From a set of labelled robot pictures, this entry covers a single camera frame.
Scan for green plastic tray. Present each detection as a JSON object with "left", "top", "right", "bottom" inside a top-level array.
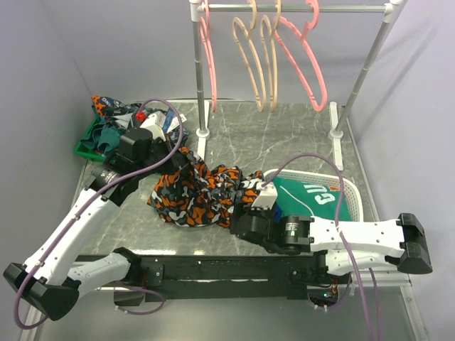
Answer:
[{"left": 75, "top": 117, "right": 120, "bottom": 162}]

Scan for teal garment in tray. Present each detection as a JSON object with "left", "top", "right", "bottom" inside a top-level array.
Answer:
[{"left": 80, "top": 123, "right": 126, "bottom": 155}]

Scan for beige hanger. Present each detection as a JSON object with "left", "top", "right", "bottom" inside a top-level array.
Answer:
[
  {"left": 232, "top": 0, "right": 267, "bottom": 112},
  {"left": 260, "top": 0, "right": 282, "bottom": 112}
]

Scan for orange camouflage shorts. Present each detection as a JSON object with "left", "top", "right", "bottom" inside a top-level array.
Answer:
[{"left": 147, "top": 147, "right": 264, "bottom": 229}]

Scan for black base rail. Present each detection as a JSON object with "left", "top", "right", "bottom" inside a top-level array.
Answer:
[{"left": 81, "top": 254, "right": 356, "bottom": 303}]

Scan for silver white clothes rack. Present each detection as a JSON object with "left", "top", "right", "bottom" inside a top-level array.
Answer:
[{"left": 190, "top": 1, "right": 402, "bottom": 171}]

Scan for blue white clothing tag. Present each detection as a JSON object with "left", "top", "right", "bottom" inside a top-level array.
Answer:
[{"left": 163, "top": 108, "right": 187, "bottom": 134}]

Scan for beige hanger left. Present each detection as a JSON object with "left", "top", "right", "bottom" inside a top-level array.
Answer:
[{"left": 232, "top": 0, "right": 267, "bottom": 112}]

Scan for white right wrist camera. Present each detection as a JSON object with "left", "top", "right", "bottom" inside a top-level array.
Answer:
[{"left": 252, "top": 182, "right": 278, "bottom": 210}]

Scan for dark patterned garment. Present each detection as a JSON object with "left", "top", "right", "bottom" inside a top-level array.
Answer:
[{"left": 91, "top": 95, "right": 179, "bottom": 143}]

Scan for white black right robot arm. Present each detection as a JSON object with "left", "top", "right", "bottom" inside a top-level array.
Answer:
[{"left": 230, "top": 207, "right": 433, "bottom": 283}]

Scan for green jersey garment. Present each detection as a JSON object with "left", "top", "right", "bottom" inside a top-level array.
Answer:
[{"left": 273, "top": 178, "right": 341, "bottom": 220}]

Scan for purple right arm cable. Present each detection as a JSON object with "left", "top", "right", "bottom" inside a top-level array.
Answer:
[{"left": 262, "top": 152, "right": 378, "bottom": 341}]

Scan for beige hanger right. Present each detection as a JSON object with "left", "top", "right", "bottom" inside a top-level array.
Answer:
[{"left": 260, "top": 0, "right": 282, "bottom": 112}]

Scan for pink hanger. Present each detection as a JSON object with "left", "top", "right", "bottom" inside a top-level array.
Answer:
[
  {"left": 272, "top": 0, "right": 328, "bottom": 112},
  {"left": 200, "top": 1, "right": 218, "bottom": 112}
]

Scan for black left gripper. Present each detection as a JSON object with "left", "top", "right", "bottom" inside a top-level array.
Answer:
[{"left": 135, "top": 134, "right": 191, "bottom": 179}]

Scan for white plastic laundry basket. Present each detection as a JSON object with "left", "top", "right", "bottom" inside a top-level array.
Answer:
[{"left": 276, "top": 169, "right": 363, "bottom": 222}]

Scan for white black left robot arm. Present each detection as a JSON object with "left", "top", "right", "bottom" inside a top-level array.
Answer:
[{"left": 4, "top": 128, "right": 183, "bottom": 321}]

